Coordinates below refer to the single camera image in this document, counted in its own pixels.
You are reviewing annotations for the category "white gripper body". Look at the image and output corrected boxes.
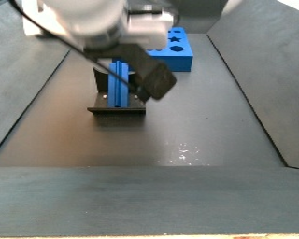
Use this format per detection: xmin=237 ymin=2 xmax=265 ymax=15
xmin=122 ymin=11 xmax=174 ymax=49

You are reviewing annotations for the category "blue star prism object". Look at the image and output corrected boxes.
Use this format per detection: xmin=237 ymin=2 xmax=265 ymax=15
xmin=107 ymin=61 xmax=129 ymax=108

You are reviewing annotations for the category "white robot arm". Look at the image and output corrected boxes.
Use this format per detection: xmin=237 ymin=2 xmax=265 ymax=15
xmin=22 ymin=0 xmax=177 ymax=49

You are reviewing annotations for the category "black curved fixture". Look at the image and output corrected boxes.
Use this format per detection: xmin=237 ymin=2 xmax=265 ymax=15
xmin=87 ymin=68 xmax=146 ymax=115

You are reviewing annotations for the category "blue shape sorter block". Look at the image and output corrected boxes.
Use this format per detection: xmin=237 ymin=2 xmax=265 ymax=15
xmin=147 ymin=27 xmax=194 ymax=72

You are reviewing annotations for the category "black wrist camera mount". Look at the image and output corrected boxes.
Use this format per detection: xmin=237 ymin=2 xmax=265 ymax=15
xmin=85 ymin=44 xmax=178 ymax=103

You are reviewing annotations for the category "black cable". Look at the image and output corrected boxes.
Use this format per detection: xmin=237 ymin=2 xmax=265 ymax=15
xmin=8 ymin=0 xmax=138 ymax=90

